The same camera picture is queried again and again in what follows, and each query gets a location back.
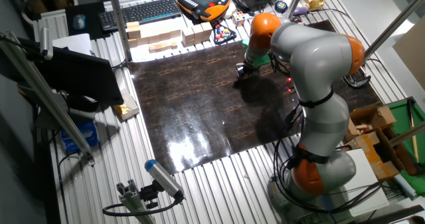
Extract open brown cardboard box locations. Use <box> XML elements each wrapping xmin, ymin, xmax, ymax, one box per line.
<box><xmin>343</xmin><ymin>101</ymin><xmax>398</xmax><ymax>144</ymax></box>

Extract golden shiny object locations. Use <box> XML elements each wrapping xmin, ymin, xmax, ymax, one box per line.
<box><xmin>301</xmin><ymin>0</ymin><xmax>326</xmax><ymax>12</ymax></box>

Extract slanted aluminium frame beam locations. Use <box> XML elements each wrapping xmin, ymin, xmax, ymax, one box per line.
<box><xmin>0</xmin><ymin>30</ymin><xmax>96</xmax><ymax>167</ymax></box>

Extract green felt tray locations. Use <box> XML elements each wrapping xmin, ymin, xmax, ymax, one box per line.
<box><xmin>386</xmin><ymin>96</ymin><xmax>425</xmax><ymax>197</ymax></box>

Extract black camera cable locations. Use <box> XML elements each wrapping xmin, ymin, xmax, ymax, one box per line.
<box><xmin>102</xmin><ymin>193</ymin><xmax>185</xmax><ymax>217</ymax></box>

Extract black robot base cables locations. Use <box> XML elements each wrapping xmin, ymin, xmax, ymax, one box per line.
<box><xmin>271</xmin><ymin>101</ymin><xmax>388</xmax><ymax>215</ymax></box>

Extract black flat monitor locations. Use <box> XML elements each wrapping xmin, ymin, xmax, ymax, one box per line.
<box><xmin>35</xmin><ymin>45</ymin><xmax>125</xmax><ymax>107</ymax></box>

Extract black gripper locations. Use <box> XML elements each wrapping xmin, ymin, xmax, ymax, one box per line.
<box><xmin>236</xmin><ymin>61</ymin><xmax>256</xmax><ymax>82</ymax></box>

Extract black curved clamp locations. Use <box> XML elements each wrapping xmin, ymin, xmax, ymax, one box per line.
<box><xmin>343</xmin><ymin>67</ymin><xmax>372</xmax><ymax>89</ymax></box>

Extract large wooden cube block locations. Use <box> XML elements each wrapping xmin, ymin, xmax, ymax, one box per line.
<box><xmin>181</xmin><ymin>27</ymin><xmax>195</xmax><ymax>48</ymax></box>
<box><xmin>192</xmin><ymin>24</ymin><xmax>205</xmax><ymax>45</ymax></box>
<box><xmin>200</xmin><ymin>21</ymin><xmax>213</xmax><ymax>41</ymax></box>
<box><xmin>126</xmin><ymin>21</ymin><xmax>142</xmax><ymax>49</ymax></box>

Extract white base board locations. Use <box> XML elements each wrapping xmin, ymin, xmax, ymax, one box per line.
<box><xmin>333</xmin><ymin>148</ymin><xmax>390</xmax><ymax>217</ymax></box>

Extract orange and black teach pendant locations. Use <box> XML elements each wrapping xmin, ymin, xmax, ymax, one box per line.
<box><xmin>177</xmin><ymin>0</ymin><xmax>232</xmax><ymax>23</ymax></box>

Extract blue plastic packet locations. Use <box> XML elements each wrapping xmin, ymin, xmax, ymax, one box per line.
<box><xmin>60</xmin><ymin>121</ymin><xmax>100</xmax><ymax>154</ymax></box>

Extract short aluminium extrusion stand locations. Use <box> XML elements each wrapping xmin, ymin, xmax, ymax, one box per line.
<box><xmin>116</xmin><ymin>179</ymin><xmax>156</xmax><ymax>224</ymax></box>

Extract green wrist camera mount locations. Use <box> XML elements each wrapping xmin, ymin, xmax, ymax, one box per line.
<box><xmin>241</xmin><ymin>38</ymin><xmax>272</xmax><ymax>68</ymax></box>

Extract brown cardboard box with tape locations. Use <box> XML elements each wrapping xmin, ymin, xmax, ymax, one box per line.
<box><xmin>353</xmin><ymin>128</ymin><xmax>406</xmax><ymax>181</ymax></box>

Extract silver camera with blue end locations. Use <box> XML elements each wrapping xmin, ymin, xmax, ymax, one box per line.
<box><xmin>144</xmin><ymin>159</ymin><xmax>185</xmax><ymax>200</ymax></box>

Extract round black and blue disc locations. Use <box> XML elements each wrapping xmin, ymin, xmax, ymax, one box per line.
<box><xmin>274</xmin><ymin>0</ymin><xmax>289</xmax><ymax>14</ymax></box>

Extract aluminium frame post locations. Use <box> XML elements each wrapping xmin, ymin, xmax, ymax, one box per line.
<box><xmin>363</xmin><ymin>0</ymin><xmax>425</xmax><ymax>61</ymax></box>
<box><xmin>281</xmin><ymin>0</ymin><xmax>307</xmax><ymax>23</ymax></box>
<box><xmin>106</xmin><ymin>0</ymin><xmax>133</xmax><ymax>62</ymax></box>
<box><xmin>388</xmin><ymin>121</ymin><xmax>425</xmax><ymax>148</ymax></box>

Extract thin wooden stick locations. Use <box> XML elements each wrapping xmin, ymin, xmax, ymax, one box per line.
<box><xmin>407</xmin><ymin>98</ymin><xmax>420</xmax><ymax>164</ymax></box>

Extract black mouse pad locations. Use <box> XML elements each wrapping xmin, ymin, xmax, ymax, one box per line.
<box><xmin>64</xmin><ymin>1</ymin><xmax>112</xmax><ymax>41</ymax></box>

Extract open box with gold foil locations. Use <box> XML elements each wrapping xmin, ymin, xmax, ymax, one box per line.
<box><xmin>113</xmin><ymin>88</ymin><xmax>141</xmax><ymax>122</ymax></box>

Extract dark brown marbled mat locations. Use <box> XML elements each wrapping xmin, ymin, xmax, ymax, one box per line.
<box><xmin>127</xmin><ymin>19</ymin><xmax>382</xmax><ymax>175</ymax></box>

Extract grey computer mouse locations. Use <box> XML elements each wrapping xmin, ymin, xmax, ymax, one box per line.
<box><xmin>72</xmin><ymin>13</ymin><xmax>86</xmax><ymax>31</ymax></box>

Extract triangle rack of billiard balls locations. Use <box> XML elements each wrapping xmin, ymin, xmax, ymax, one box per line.
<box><xmin>213</xmin><ymin>23</ymin><xmax>238</xmax><ymax>46</ymax></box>

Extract long light wooden block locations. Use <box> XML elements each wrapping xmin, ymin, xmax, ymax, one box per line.
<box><xmin>136</xmin><ymin>28</ymin><xmax>182</xmax><ymax>46</ymax></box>

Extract white paper sheet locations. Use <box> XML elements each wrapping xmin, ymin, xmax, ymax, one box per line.
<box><xmin>52</xmin><ymin>33</ymin><xmax>92</xmax><ymax>56</ymax></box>

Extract row of small wooden blocks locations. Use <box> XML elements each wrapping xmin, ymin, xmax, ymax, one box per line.
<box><xmin>148</xmin><ymin>41</ymin><xmax>179</xmax><ymax>54</ymax></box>

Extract white colourful puzzle cube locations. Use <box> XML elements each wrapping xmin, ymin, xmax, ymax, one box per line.
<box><xmin>232</xmin><ymin>11</ymin><xmax>246</xmax><ymax>28</ymax></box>

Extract black computer keyboard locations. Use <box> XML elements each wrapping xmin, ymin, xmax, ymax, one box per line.
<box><xmin>98</xmin><ymin>0</ymin><xmax>183</xmax><ymax>32</ymax></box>

